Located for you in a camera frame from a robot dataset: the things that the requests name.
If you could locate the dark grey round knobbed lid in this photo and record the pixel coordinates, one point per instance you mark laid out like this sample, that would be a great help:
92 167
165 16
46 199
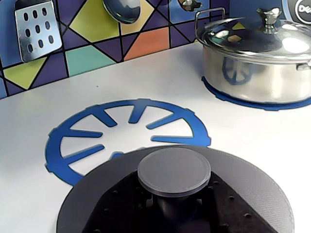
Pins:
173 167

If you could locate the shiny steel pot lid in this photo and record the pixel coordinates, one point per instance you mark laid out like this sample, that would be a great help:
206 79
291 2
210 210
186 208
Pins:
243 41

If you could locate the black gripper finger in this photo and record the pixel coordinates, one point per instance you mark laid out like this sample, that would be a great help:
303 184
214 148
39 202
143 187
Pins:
114 213
233 213

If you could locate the small steel utensil head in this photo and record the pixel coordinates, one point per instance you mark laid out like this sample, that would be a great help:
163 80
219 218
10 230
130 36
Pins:
189 4

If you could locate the steel ladle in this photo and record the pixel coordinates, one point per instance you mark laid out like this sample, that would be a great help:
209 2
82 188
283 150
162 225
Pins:
124 11

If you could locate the steel slotted spatula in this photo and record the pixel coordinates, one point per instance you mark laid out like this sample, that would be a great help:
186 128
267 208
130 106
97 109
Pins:
36 31

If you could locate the black monitor with white logo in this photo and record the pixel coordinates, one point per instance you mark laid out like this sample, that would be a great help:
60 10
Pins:
301 11

